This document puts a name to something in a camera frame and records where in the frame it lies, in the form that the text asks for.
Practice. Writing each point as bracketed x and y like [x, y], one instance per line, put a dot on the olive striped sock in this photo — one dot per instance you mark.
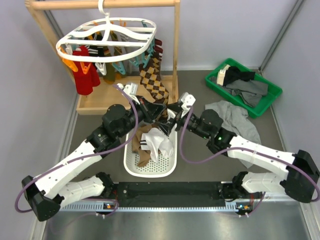
[112, 75]

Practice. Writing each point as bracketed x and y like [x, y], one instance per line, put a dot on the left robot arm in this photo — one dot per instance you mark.
[47, 193]

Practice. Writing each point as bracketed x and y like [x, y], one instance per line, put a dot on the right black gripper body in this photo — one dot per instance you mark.
[181, 122]

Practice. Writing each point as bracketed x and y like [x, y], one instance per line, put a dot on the white perforated plastic basket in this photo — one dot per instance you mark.
[164, 167]

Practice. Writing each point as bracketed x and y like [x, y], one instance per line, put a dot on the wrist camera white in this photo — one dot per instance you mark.
[186, 101]
[129, 90]

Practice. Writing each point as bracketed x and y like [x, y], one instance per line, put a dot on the white oval clip hanger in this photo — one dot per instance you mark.
[129, 32]

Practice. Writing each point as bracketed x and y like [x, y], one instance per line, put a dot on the brown striped cuff sock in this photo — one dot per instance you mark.
[158, 47]

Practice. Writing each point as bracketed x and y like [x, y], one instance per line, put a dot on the tan ribbed sock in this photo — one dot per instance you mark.
[144, 157]

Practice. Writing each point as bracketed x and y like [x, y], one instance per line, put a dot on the red sock left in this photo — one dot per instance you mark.
[85, 77]

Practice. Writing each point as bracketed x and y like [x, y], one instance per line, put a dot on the clothes pile in bin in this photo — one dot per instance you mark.
[242, 84]

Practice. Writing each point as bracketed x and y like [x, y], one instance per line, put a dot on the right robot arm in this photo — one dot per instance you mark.
[292, 174]

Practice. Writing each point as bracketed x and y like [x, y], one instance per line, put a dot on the black white striped sock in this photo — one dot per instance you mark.
[95, 50]

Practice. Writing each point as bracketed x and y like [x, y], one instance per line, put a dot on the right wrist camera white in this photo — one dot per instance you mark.
[186, 101]

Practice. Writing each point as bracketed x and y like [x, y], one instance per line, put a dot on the green plastic bin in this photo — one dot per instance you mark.
[273, 92]

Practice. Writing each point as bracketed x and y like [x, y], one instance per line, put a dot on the grey cloth on table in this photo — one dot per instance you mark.
[235, 119]

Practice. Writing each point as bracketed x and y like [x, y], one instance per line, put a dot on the brown argyle sock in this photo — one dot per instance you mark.
[150, 79]

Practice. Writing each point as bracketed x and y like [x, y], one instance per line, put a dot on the wooden drying rack frame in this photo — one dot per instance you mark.
[105, 95]

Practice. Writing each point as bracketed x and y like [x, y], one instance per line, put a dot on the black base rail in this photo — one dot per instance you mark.
[172, 194]

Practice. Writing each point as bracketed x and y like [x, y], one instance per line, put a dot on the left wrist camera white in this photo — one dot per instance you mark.
[129, 90]

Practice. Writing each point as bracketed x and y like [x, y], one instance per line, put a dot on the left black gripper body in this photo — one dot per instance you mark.
[144, 113]

